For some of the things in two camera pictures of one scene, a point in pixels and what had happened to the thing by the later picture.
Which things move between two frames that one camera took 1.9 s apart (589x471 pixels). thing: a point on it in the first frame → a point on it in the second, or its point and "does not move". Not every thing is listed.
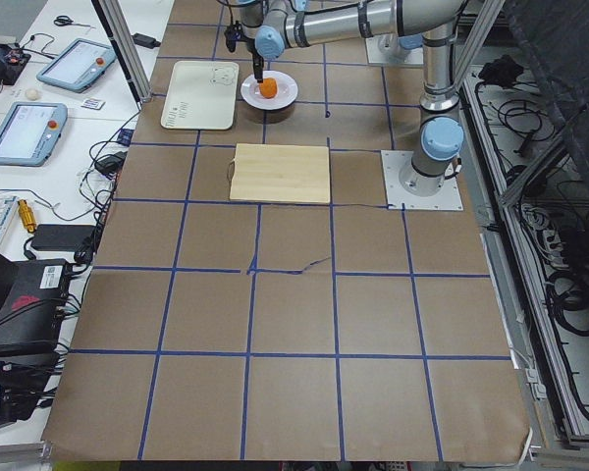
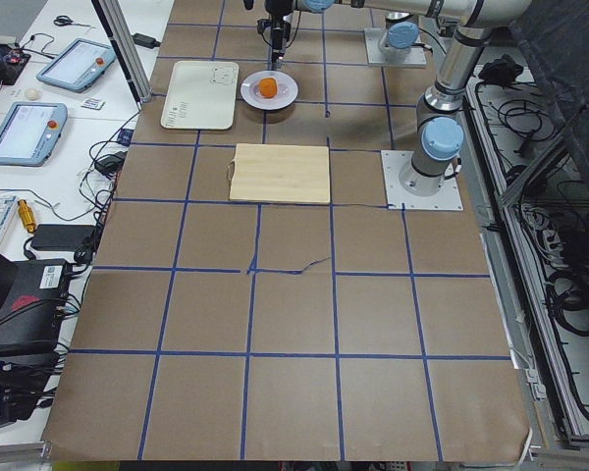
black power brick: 63,236 does not move
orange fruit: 268,87 does not move
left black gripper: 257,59 → 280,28
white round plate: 287,93 does not move
